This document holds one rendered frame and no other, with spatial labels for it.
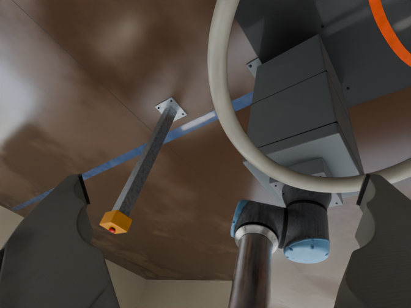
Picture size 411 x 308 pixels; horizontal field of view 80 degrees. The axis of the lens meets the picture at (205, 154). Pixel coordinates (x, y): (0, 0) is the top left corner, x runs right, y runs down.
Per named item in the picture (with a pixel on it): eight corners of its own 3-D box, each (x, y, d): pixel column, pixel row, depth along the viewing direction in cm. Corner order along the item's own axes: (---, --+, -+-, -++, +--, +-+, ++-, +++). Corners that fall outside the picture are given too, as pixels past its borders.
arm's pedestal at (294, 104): (352, 87, 161) (386, 198, 106) (279, 116, 190) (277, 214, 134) (325, 19, 136) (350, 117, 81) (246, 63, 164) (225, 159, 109)
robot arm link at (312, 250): (320, 227, 100) (323, 271, 89) (277, 217, 104) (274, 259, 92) (333, 207, 89) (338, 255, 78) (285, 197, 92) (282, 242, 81)
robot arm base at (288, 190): (340, 199, 100) (343, 220, 93) (298, 209, 112) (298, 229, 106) (314, 172, 93) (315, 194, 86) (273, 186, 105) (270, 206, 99)
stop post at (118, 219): (155, 106, 209) (88, 222, 139) (172, 96, 198) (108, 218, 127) (170, 122, 219) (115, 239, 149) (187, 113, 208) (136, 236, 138)
